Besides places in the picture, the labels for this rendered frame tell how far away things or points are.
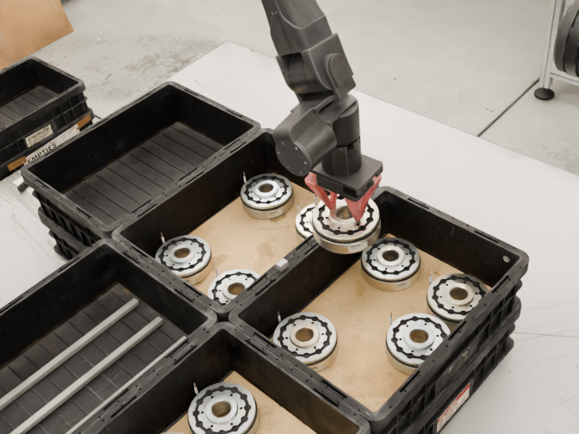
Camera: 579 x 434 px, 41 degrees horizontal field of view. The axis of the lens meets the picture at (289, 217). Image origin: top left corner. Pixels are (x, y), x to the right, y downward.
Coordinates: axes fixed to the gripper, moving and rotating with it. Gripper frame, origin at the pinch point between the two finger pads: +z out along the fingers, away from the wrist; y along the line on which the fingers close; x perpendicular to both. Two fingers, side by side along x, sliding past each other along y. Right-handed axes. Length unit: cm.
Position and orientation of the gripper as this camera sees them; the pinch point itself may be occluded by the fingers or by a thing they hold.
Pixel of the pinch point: (345, 209)
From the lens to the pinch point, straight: 115.4
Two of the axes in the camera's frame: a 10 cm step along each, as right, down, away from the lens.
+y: 7.9, 3.7, -4.9
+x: 6.1, -6.0, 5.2
